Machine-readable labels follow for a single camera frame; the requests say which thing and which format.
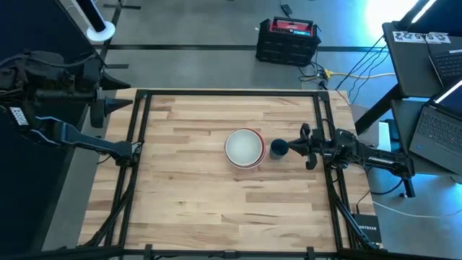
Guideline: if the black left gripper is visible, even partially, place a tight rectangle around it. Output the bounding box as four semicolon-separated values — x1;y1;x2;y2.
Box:
21;50;135;129

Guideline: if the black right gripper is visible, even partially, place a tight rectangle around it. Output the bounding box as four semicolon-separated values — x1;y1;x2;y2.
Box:
288;123;349;170

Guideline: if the small blue cup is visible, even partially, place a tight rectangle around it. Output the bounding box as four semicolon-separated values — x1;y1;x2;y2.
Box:
269;138;290;160

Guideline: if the red bowl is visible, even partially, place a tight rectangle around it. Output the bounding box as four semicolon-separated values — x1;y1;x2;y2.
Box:
224;127;267;170

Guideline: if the white round stand base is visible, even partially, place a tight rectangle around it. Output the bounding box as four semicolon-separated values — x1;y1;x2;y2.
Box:
85;20;116;43

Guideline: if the black stand pole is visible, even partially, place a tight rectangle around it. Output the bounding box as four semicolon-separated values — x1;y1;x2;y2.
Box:
75;0;108;33

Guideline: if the red black power station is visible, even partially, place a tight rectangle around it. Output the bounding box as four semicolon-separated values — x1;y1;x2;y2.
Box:
255;16;323;68

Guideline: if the black low side table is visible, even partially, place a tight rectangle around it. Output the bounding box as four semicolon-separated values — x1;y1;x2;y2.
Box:
391;97;462;178

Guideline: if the black desk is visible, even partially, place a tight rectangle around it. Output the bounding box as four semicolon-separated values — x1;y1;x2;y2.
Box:
381;19;462;99

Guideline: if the grey open laptop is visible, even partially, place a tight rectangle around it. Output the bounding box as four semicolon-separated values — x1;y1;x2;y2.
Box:
409;79;462;165

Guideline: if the dark partition panel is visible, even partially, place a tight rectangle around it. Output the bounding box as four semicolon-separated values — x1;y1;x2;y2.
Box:
0;0;92;256

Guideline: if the white printed label sheet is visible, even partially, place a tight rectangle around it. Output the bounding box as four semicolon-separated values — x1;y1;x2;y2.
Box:
392;31;452;45

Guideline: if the black open laptop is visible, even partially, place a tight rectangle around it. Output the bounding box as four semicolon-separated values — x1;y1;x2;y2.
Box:
428;48;462;87

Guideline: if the black metal table frame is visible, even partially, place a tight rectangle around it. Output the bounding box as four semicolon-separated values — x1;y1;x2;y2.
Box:
77;88;384;260

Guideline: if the yellow cable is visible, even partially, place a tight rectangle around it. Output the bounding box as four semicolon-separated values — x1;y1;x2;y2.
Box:
323;69;396;80

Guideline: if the black network switch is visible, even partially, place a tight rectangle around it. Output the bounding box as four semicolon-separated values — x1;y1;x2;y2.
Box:
352;212;383;244

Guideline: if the white cable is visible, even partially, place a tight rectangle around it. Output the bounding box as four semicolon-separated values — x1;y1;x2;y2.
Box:
371;200;462;220

